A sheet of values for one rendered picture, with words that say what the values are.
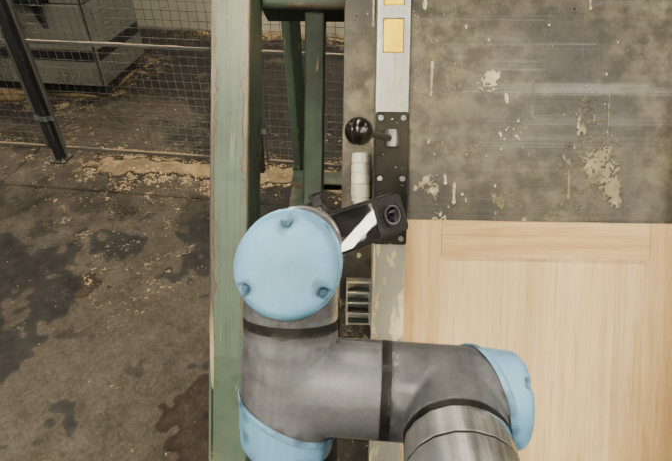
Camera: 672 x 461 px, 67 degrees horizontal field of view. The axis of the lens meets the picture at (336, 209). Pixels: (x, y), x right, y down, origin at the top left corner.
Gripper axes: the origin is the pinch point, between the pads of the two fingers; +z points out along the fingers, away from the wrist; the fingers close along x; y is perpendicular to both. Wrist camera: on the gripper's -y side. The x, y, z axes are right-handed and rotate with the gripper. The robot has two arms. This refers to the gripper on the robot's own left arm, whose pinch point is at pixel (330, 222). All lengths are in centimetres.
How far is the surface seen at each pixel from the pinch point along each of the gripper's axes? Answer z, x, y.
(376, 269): 8.0, 9.5, -3.9
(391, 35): 8.0, -23.2, -17.5
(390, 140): 5.9, -8.3, -12.0
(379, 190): 7.0, -1.8, -8.2
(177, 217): 224, -20, 95
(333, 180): 118, -8, 0
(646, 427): 10, 47, -36
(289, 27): 75, -52, -3
